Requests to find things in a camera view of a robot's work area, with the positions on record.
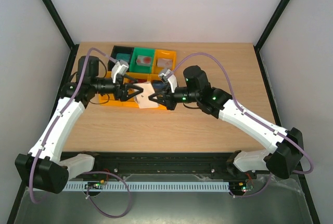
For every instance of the black frame post right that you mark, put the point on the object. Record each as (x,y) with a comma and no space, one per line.
(271,24)

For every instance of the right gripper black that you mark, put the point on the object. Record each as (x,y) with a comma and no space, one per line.
(169,98)

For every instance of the yellow bin front right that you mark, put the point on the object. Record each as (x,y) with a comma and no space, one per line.
(162,93)

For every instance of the teal card stack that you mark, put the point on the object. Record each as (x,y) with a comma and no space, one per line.
(123,56)

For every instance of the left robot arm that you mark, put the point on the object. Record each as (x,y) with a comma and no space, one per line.
(42,167)

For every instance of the blue card stack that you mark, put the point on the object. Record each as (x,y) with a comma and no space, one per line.
(158,85)

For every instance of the yellow bin back right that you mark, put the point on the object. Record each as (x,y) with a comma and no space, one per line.
(167,54)

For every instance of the white red card stack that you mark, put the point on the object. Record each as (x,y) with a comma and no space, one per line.
(142,60)

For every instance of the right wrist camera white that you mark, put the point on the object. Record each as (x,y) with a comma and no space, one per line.
(168,77)

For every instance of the yellow bin front left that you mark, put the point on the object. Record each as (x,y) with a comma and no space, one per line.
(109,99)

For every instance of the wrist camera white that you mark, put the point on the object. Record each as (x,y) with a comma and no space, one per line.
(168,77)
(120,68)

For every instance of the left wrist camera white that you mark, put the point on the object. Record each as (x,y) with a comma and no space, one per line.
(120,68)

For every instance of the black frame post left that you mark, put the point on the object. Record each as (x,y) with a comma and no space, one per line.
(59,23)

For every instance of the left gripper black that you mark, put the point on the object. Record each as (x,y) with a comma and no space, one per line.
(119,79)

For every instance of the yellow bin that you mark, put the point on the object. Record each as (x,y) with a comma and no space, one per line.
(167,54)
(162,93)
(132,103)
(109,99)

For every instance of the green storage bin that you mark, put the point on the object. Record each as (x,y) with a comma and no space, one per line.
(141,51)

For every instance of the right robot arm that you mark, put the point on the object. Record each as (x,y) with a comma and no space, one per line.
(281,153)

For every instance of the black frame post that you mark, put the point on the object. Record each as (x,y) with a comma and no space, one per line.
(271,24)
(59,23)

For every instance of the yellow bin front middle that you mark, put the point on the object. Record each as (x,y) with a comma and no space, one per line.
(132,103)

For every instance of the white pink card stack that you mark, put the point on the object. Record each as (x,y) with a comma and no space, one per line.
(165,63)

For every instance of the black storage bin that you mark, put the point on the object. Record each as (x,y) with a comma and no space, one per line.
(122,49)

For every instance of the white slotted cable duct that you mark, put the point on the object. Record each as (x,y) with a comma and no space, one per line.
(116,186)

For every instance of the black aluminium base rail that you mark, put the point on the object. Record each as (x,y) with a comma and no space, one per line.
(214,165)

